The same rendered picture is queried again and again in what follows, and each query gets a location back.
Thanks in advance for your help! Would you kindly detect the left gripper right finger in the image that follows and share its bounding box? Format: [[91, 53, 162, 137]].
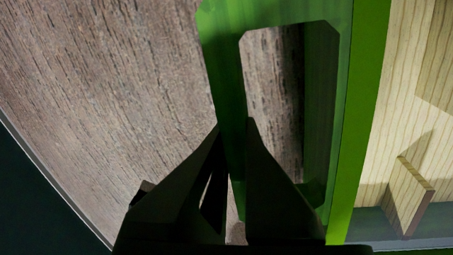
[[245, 117, 326, 246]]

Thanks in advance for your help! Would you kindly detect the green wooden maze board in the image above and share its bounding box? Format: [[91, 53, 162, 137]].
[[195, 0, 453, 255]]

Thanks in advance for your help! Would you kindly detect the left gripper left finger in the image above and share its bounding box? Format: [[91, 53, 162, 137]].
[[118, 123, 229, 245]]

